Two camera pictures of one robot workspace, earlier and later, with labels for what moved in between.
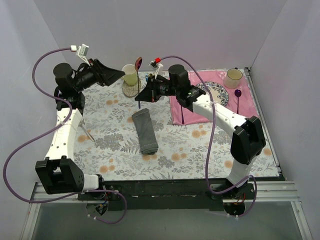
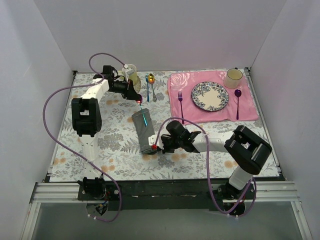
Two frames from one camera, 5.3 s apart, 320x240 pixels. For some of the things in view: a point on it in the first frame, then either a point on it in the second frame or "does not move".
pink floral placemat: (240, 100) does not move
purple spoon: (237, 93) does not move
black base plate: (170, 194) does not move
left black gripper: (99, 74) → (128, 89)
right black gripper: (153, 89) → (164, 143)
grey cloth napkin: (145, 132) does not move
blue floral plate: (219, 94) does not move
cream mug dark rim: (232, 78) does not move
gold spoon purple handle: (138, 62) → (139, 100)
